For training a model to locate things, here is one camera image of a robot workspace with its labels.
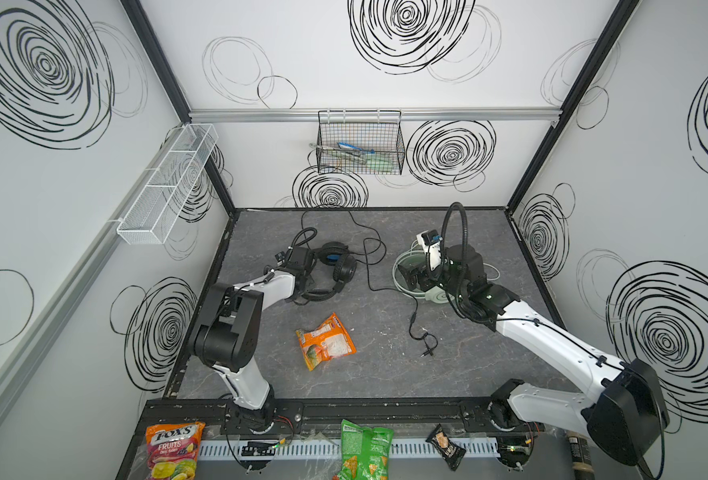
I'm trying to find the black headphone cable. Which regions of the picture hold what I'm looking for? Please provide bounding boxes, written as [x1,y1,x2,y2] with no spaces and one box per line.
[298,208,441,359]

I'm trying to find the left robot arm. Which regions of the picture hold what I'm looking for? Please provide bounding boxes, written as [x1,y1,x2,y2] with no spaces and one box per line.
[186,247,314,433]

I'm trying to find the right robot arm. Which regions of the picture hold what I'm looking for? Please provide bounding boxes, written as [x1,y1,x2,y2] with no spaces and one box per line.
[402,202,670,468]

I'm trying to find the mint green headphones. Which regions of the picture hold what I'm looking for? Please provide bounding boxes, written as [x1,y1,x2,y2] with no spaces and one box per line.
[392,235,500,304]

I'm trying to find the orange snack packet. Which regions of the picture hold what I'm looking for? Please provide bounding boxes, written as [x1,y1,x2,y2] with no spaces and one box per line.
[295,313,357,371]

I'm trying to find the blue item in basket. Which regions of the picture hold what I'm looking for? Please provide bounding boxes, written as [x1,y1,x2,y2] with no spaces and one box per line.
[338,142,371,155]

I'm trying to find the small dark snack packet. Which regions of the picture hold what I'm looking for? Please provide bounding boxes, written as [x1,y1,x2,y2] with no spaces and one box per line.
[426,424,467,472]

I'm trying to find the green chips bag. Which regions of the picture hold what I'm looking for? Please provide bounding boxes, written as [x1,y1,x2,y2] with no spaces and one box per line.
[333,420,394,480]

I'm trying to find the Fox's fruits candy bag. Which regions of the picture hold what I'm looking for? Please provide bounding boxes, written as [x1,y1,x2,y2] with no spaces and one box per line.
[145,421,206,480]

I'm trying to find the dark bottle at edge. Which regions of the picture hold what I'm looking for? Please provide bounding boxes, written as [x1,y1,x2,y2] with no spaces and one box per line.
[567,432,595,480]

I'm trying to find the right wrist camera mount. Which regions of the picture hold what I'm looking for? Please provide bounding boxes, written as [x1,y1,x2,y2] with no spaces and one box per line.
[416,229,443,271]

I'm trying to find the black wire basket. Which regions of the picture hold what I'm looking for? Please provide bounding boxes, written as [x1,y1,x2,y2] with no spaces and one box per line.
[314,109,406,176]

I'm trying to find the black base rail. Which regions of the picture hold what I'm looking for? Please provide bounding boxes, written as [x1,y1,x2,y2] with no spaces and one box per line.
[136,397,506,436]

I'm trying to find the white slotted cable duct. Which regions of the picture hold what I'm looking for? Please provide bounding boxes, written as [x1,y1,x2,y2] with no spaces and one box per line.
[199,437,500,462]

